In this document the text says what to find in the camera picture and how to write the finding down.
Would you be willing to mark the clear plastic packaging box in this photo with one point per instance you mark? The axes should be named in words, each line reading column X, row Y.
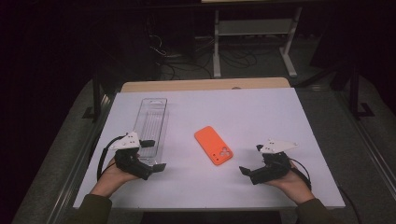
column 152, row 121

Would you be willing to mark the person's right hand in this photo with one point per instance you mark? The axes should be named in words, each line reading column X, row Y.
column 291, row 186

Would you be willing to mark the wooden table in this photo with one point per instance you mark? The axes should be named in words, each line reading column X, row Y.
column 186, row 84

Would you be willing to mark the orange phone case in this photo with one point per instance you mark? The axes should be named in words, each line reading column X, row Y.
column 214, row 145

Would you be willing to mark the white metal desk frame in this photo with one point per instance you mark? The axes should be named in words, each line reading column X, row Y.
column 255, row 27

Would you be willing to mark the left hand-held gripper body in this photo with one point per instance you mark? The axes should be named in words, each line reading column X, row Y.
column 130, row 160

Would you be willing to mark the black metal stand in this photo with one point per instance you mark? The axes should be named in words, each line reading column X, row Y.
column 354, row 93
column 96, row 99

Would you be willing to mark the person's left hand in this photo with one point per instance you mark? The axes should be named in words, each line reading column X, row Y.
column 110, row 179

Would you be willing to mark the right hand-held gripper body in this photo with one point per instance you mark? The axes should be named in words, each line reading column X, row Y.
column 271, row 169

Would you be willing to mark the white table board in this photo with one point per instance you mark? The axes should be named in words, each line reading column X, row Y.
column 218, row 186

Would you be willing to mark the aluminium rail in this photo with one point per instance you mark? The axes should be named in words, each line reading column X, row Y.
column 77, row 174
column 370, row 149

